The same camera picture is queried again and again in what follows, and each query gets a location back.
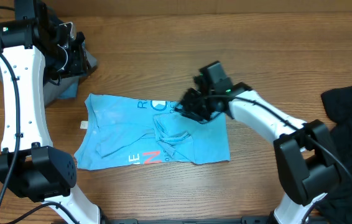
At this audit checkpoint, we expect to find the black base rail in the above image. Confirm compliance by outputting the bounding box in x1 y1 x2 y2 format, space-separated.
101 216 268 224

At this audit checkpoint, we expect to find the folded black shirt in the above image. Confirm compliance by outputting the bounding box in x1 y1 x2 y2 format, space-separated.
48 7 85 46

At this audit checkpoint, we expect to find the folded grey shirt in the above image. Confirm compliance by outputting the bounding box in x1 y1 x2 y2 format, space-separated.
0 49 98 106

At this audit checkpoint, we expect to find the light blue printed t-shirt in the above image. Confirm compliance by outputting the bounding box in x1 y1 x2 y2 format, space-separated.
74 94 231 170

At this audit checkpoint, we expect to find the black garment at right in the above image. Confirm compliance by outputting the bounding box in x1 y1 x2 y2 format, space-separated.
314 84 352 224

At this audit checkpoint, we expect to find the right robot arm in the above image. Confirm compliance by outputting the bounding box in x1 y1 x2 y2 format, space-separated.
175 61 343 223

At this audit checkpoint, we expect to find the folded blue shirt under stack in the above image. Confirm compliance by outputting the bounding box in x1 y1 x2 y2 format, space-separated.
57 80 79 100

